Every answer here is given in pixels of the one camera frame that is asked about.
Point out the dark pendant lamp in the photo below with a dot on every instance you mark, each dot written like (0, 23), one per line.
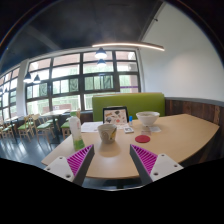
(100, 53)

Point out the large black frame window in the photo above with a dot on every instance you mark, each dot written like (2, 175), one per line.
(70, 81)

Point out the small printed card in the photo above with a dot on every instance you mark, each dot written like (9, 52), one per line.
(128, 130)

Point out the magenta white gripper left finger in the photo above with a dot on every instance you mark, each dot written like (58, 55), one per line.
(74, 167)

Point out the white paper sheet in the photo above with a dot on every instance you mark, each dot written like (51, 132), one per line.
(88, 127)

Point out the white ceramic bowl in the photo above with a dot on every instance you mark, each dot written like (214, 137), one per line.
(148, 118)

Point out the wooden chair green seat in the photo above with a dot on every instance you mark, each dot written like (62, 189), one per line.
(43, 129)

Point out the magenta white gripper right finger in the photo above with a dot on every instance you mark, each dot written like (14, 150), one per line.
(152, 167)

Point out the small blue cap bottle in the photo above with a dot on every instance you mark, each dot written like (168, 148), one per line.
(130, 121)

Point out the green label plastic bottle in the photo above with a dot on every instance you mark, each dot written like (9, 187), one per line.
(75, 128)

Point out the background wooden dining table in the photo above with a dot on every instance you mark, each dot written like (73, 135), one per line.
(55, 114)

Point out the long curved ceiling light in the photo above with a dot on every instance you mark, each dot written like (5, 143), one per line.
(131, 44)

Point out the white patterned paper cup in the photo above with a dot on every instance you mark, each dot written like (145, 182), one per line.
(107, 133)

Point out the green upholstered bench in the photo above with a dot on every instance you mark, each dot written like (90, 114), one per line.
(135, 102)

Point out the red round coaster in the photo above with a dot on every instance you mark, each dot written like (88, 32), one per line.
(142, 139)

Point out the framed picture menu stand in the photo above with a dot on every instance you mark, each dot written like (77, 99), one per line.
(117, 115)

